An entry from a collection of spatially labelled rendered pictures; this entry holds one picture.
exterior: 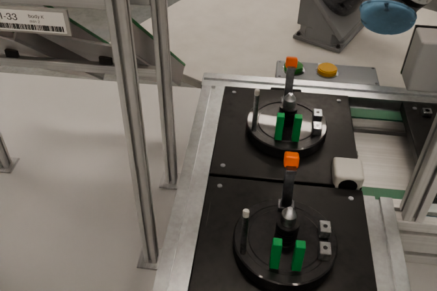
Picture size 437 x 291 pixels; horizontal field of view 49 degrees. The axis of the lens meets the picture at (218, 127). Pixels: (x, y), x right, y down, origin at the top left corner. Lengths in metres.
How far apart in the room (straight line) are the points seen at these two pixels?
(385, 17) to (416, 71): 0.49
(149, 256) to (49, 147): 0.35
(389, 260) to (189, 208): 0.29
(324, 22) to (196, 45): 0.34
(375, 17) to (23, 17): 0.77
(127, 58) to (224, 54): 0.75
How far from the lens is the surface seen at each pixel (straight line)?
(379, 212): 0.78
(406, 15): 1.10
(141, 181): 0.65
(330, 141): 0.84
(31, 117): 1.11
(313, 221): 0.69
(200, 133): 0.85
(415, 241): 0.81
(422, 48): 0.61
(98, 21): 3.28
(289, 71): 0.85
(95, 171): 0.95
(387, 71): 1.26
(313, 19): 1.29
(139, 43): 0.70
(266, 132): 0.81
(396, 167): 0.91
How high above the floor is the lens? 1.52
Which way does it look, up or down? 41 degrees down
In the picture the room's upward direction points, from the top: 1 degrees clockwise
